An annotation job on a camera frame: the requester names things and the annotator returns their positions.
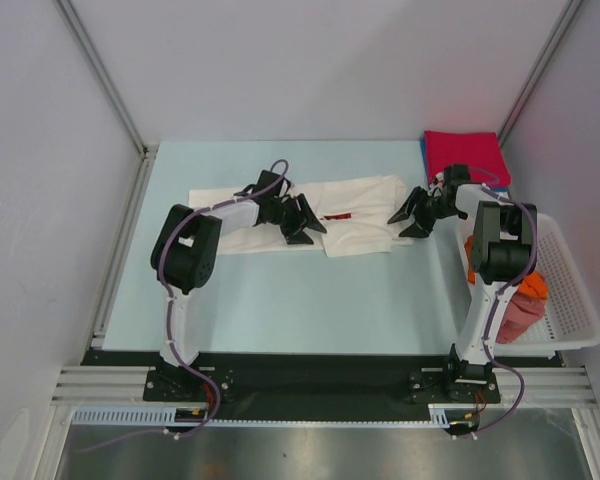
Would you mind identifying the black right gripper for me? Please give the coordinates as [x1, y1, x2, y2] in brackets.
[389, 186, 463, 239]

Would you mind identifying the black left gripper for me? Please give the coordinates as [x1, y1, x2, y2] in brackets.
[270, 194, 326, 245]

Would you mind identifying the white t shirt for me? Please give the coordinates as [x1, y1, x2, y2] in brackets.
[188, 175, 413, 258]

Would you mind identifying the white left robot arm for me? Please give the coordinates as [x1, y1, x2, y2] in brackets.
[150, 170, 327, 400]

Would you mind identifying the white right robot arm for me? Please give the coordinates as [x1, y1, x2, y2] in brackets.
[387, 183, 537, 365]

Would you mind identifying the folded red t shirt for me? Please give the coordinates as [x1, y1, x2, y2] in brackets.
[423, 130, 512, 187]

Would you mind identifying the orange t shirt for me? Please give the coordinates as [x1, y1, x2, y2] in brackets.
[464, 235, 549, 301]

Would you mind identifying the pink t shirt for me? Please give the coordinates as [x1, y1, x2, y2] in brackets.
[496, 293, 546, 344]

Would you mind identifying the white plastic basket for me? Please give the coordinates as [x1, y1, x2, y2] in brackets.
[456, 213, 600, 363]

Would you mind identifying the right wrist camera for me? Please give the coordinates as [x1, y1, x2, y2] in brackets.
[429, 164, 471, 198]

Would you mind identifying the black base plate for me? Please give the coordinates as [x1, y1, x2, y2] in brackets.
[82, 347, 564, 422]

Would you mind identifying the aluminium frame post left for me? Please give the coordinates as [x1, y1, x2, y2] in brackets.
[52, 0, 149, 156]

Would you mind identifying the aluminium frame post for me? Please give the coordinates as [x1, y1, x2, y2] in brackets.
[497, 0, 588, 148]
[52, 0, 149, 156]

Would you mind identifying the aluminium frame post right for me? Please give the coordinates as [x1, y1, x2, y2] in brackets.
[497, 0, 588, 148]

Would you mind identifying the white slotted cable duct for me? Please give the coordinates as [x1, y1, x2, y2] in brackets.
[72, 403, 481, 427]

